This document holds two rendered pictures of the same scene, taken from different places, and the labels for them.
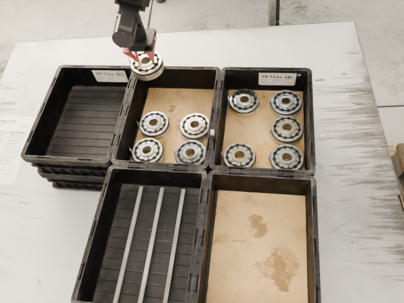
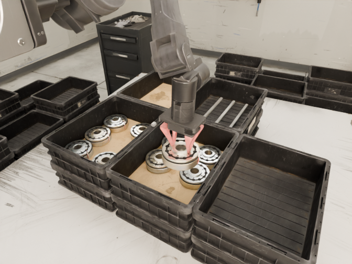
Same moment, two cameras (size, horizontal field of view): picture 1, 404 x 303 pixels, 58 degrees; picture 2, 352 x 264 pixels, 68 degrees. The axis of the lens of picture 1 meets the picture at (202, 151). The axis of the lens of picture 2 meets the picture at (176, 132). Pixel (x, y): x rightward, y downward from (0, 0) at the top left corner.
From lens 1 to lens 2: 147 cm
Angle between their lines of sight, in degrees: 85
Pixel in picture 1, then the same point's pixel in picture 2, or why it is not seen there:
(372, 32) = not seen: outside the picture
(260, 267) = (167, 98)
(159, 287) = (221, 105)
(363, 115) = (25, 164)
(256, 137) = (120, 143)
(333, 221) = not seen: hidden behind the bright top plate
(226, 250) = not seen: hidden behind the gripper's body
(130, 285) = (237, 109)
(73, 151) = (282, 188)
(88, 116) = (267, 220)
